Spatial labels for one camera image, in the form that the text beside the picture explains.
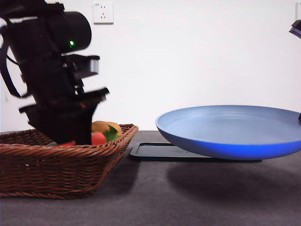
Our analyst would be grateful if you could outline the orange carrot with green leaves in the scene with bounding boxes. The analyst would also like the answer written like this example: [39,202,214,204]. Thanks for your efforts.
[57,124,119,147]

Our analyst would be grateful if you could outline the pale blue round plate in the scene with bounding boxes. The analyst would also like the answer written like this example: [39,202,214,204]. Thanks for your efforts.
[155,105,301,161]

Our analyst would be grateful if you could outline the yellow-brown potato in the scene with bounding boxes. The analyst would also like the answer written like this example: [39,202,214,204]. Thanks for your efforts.
[91,120,123,137]

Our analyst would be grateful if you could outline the brown wicker basket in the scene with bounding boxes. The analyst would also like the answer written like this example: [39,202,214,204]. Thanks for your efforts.
[0,124,139,200]

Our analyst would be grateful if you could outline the black rectangular tray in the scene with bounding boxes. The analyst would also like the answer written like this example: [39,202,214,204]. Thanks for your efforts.
[129,142,263,162]

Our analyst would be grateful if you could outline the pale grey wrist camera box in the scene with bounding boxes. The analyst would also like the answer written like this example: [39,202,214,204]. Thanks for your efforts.
[70,54,101,80]

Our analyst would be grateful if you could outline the black cable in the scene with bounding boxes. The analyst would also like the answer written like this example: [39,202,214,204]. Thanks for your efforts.
[0,18,30,98]

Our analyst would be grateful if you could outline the white wall socket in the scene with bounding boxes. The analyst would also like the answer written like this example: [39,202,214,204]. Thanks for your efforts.
[93,2,114,25]

